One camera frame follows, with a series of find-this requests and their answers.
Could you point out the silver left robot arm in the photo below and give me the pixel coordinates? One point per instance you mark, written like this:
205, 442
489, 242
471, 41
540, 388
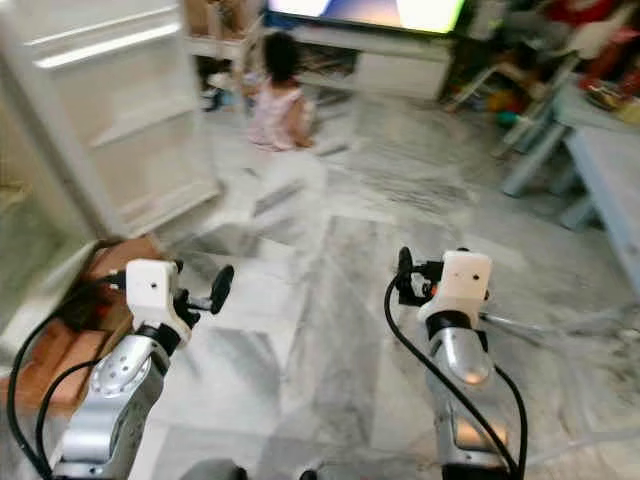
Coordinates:
105, 400

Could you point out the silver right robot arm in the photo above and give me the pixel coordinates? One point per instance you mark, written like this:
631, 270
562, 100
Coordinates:
460, 360

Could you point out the white fridge door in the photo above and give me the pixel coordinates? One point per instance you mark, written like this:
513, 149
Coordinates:
130, 90

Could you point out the red clay brick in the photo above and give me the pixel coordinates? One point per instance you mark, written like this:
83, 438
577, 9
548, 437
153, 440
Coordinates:
125, 258
50, 360

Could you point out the grey robot left leg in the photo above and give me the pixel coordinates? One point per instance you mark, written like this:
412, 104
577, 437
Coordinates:
210, 472

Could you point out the child in pink dress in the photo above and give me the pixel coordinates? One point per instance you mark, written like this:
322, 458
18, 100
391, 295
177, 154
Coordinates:
280, 115

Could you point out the white television cabinet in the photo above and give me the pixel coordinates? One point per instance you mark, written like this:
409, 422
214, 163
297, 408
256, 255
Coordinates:
400, 72

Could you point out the grey low table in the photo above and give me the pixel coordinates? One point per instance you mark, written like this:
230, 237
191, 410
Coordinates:
610, 170

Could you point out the small dish with food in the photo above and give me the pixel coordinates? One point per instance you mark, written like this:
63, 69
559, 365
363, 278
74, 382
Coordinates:
610, 95

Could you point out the flat screen television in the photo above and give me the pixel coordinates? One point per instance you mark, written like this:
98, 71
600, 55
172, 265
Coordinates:
360, 12

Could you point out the person in red top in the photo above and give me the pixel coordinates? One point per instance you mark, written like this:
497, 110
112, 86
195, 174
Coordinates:
575, 10

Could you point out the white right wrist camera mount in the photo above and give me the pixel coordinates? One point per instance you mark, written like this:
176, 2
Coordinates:
460, 280

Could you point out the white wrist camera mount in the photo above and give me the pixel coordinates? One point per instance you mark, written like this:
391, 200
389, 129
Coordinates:
460, 280
150, 290

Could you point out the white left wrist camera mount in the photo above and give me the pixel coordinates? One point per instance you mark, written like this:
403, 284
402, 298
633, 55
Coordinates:
150, 290

